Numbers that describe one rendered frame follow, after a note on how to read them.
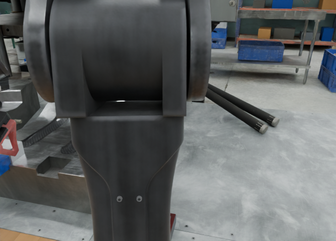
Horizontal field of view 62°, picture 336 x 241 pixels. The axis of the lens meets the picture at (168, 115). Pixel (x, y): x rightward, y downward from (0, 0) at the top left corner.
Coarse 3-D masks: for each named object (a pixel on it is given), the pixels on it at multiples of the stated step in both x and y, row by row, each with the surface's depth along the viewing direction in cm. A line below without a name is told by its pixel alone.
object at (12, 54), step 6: (12, 54) 190; (12, 60) 175; (12, 66) 162; (18, 66) 162; (12, 72) 152; (18, 72) 151; (12, 78) 140; (18, 78) 140; (24, 78) 140; (30, 78) 136
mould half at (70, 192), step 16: (48, 112) 76; (32, 128) 70; (64, 128) 70; (32, 144) 61; (48, 144) 62; (64, 144) 62; (16, 160) 56; (32, 160) 56; (0, 176) 57; (16, 176) 55; (32, 176) 54; (64, 176) 52; (80, 176) 51; (0, 192) 59; (16, 192) 57; (32, 192) 56; (48, 192) 55; (64, 192) 54; (80, 192) 53; (64, 208) 56; (80, 208) 55
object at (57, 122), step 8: (56, 120) 74; (64, 120) 74; (40, 128) 69; (48, 128) 71; (56, 128) 70; (32, 136) 66; (40, 136) 67; (24, 144) 62; (64, 152) 59; (72, 152) 58
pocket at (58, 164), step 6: (48, 156) 57; (42, 162) 56; (48, 162) 58; (54, 162) 58; (60, 162) 57; (66, 162) 57; (36, 168) 54; (42, 168) 56; (48, 168) 58; (54, 168) 58; (60, 168) 58; (42, 174) 54; (48, 174) 56; (54, 174) 56
